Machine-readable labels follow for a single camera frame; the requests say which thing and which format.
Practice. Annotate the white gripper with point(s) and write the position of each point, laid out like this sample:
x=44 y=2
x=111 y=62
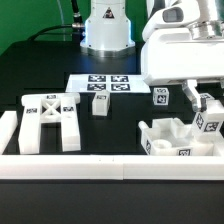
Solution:
x=171 y=57

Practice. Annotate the white chair seat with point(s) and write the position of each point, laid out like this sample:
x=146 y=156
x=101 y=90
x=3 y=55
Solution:
x=171 y=137

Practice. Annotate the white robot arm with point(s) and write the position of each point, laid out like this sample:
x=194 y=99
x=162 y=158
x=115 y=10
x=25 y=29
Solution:
x=202 y=18

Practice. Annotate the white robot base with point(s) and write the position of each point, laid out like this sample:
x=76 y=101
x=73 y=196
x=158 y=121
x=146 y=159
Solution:
x=107 y=30

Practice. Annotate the tilted white tagged cube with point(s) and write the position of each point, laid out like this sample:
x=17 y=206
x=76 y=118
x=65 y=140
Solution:
x=206 y=96

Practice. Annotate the small white tagged cube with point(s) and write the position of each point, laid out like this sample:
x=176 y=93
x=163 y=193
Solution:
x=160 y=96

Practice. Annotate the white marker sheet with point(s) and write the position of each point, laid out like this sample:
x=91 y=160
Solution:
x=113 y=83

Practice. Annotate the white front fence bar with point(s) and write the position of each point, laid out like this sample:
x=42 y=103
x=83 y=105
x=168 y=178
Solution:
x=118 y=167

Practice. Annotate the white fence bar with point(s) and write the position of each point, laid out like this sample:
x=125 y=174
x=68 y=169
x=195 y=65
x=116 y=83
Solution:
x=118 y=167
x=8 y=124

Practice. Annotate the white left fence bar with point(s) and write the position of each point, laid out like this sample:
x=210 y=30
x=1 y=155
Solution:
x=8 y=124

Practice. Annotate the white chair back frame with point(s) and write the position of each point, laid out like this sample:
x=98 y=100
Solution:
x=48 y=108

